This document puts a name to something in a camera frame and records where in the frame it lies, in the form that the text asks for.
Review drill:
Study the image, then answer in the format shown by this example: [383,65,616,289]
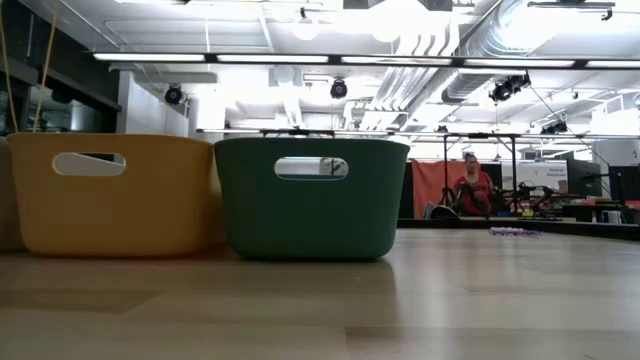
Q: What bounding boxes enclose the green plastic bin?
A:
[213,136,412,262]

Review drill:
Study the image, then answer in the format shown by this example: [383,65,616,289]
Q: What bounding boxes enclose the purple plastic spider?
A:
[487,226,543,239]

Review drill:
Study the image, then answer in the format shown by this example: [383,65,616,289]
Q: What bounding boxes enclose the yellow plastic bin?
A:
[6,131,225,258]

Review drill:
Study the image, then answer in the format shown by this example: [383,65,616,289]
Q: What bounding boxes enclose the red curtain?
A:
[411,159,469,220]

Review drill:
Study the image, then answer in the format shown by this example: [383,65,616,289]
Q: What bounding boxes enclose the white LED light strip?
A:
[93,53,207,63]
[463,58,577,68]
[216,54,330,64]
[585,59,640,69]
[340,56,453,66]

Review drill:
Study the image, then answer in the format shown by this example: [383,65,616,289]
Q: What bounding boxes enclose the person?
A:
[451,152,496,218]

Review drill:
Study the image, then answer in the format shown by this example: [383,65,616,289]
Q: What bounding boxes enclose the black background robot arms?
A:
[492,182,557,217]

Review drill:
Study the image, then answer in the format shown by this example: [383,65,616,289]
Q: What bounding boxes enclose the white sign board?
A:
[514,160,570,194]

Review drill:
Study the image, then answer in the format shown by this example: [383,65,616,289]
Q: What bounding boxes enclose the black computer monitor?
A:
[566,158,604,199]
[608,165,640,204]

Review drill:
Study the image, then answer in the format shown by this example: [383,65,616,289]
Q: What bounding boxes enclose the cluttered background desk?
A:
[519,198,640,225]

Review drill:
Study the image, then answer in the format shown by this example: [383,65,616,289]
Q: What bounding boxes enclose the silver ventilation duct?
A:
[439,0,556,104]

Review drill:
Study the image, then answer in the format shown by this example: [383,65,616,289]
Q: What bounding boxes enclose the yellow cable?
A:
[0,0,60,134]

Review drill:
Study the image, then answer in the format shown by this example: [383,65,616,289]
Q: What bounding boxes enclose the black ceiling rail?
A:
[527,0,617,22]

